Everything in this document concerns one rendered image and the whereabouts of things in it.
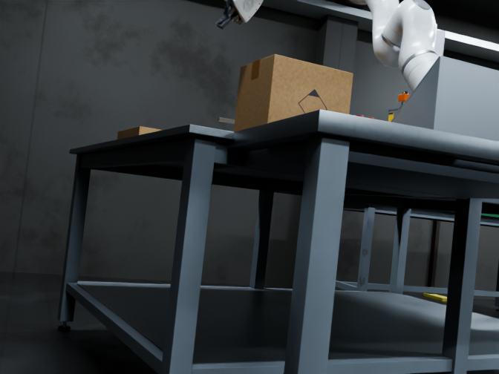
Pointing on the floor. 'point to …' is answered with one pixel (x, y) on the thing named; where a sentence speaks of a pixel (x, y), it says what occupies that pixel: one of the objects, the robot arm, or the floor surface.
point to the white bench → (411, 217)
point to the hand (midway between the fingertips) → (223, 22)
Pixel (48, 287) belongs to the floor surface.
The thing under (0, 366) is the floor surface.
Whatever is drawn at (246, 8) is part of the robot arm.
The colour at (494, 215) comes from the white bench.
